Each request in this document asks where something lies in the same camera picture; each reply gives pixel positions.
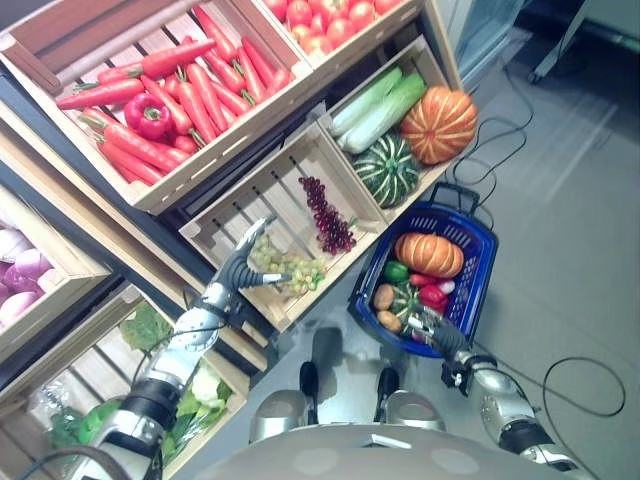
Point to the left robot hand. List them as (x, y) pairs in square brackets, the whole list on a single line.
[(236, 272)]

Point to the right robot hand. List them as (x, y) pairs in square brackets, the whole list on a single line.
[(450, 339)]

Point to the green grape bunch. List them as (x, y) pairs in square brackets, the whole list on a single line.
[(300, 272)]

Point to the blue plastic shopping basket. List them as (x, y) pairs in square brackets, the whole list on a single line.
[(475, 260)]

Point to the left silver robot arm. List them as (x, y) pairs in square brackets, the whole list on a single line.
[(165, 365)]

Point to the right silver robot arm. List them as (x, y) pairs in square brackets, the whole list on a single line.
[(505, 405)]

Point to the small red bell pepper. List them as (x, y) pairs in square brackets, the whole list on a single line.
[(433, 297)]

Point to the pink white radish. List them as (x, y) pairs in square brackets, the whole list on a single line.
[(446, 286)]

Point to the small green striped pumpkin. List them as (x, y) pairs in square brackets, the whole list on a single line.
[(406, 304)]

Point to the brown potato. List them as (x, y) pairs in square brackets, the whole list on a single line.
[(389, 321), (384, 297)]

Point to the short red carrot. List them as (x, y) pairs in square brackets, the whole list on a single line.
[(422, 279)]

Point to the right silver robot leg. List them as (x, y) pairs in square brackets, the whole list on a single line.
[(412, 410)]

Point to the silver robot leg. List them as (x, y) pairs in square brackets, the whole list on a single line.
[(412, 410), (277, 415)]

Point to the small orange pumpkin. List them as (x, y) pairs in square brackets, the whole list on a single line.
[(430, 255)]

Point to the green bell pepper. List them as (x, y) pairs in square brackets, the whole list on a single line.
[(396, 271)]

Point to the green lettuce leaf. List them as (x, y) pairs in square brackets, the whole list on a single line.
[(145, 327)]

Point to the long purple grape bunch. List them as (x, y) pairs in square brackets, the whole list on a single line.
[(327, 217)]

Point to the wooden carrot crate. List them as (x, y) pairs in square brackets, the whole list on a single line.
[(160, 192)]

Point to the white cauliflower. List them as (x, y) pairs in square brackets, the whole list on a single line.
[(207, 385)]

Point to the wooden grape crate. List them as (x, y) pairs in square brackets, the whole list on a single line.
[(285, 165)]

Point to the grey robot torso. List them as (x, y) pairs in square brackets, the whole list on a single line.
[(380, 457)]

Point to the orange carrot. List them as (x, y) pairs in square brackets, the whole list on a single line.
[(231, 99), (215, 32), (196, 112), (260, 62), (177, 56), (102, 93), (281, 80), (207, 97), (225, 72), (251, 77), (142, 147), (120, 73), (131, 165), (167, 105), (185, 144)]

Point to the dark green leafy bunch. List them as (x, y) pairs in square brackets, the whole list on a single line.
[(195, 415)]

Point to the left silver robot leg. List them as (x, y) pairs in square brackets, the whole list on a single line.
[(277, 415)]

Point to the wooden leafy greens crate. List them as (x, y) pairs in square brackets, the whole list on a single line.
[(100, 360)]

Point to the wooden onion crate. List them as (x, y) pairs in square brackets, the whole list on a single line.
[(65, 260)]

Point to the large green striped pumpkin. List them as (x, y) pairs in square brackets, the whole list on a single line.
[(387, 172)]

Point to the large red bell pepper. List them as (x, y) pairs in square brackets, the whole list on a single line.
[(147, 116)]

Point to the purple onion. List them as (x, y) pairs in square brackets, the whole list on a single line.
[(12, 245), (32, 265), (20, 307)]

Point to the bright green leafy vegetable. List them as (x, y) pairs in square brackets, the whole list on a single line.
[(92, 422)]

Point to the large orange pumpkin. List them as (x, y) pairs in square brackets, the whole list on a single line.
[(440, 125)]

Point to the red tomato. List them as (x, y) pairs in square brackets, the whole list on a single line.
[(334, 7), (317, 45), (276, 7), (300, 33), (340, 32), (317, 24), (362, 15), (299, 12), (386, 5)]

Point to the wooden tomato crate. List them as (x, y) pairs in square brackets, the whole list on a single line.
[(372, 37)]

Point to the wooden pumpkin crate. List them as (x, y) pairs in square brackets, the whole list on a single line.
[(430, 60)]

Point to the glass door cabinet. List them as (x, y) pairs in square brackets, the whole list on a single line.
[(480, 35)]

